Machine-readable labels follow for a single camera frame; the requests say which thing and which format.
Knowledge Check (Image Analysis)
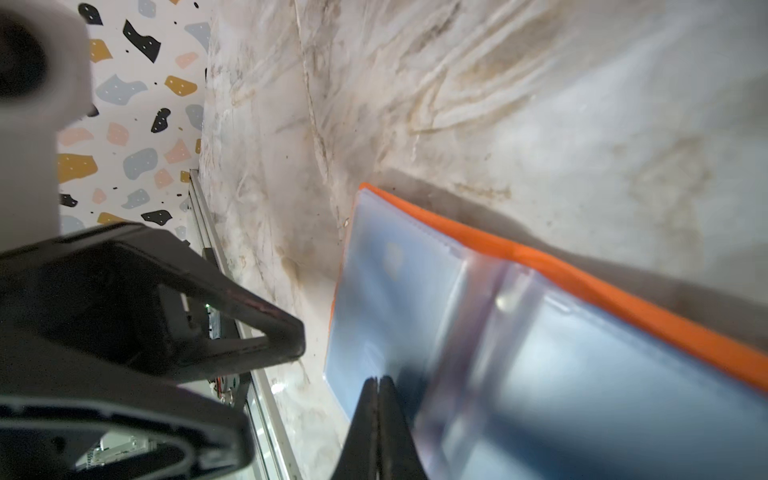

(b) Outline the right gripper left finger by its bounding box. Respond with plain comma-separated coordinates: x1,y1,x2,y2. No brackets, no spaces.
331,378,378,480

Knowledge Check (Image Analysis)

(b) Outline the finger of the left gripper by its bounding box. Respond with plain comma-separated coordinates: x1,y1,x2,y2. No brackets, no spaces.
1,335,255,479
1,222,306,383

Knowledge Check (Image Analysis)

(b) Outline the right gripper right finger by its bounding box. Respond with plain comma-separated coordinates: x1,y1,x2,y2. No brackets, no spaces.
377,376,428,480

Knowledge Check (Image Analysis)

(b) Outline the orange card holder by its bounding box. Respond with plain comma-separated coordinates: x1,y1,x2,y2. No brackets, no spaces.
325,187,767,479

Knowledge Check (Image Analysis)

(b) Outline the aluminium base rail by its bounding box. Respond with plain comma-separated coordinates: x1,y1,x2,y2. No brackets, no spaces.
187,169,304,480

